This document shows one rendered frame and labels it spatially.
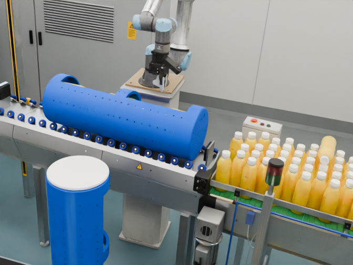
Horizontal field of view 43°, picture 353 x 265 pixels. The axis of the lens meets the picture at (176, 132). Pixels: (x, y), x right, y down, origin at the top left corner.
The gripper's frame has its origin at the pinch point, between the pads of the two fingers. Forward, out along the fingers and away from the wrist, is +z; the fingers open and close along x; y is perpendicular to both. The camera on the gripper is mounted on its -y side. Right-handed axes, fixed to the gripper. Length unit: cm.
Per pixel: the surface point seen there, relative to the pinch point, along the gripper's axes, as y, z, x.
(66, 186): 15, 25, 65
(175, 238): -1, 129, -39
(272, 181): -67, 11, 39
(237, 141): -41.0, 21.6, -6.2
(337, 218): -96, 32, 21
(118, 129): 17.2, 20.8, 14.8
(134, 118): 9.4, 13.4, 13.2
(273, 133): -56, 21, -24
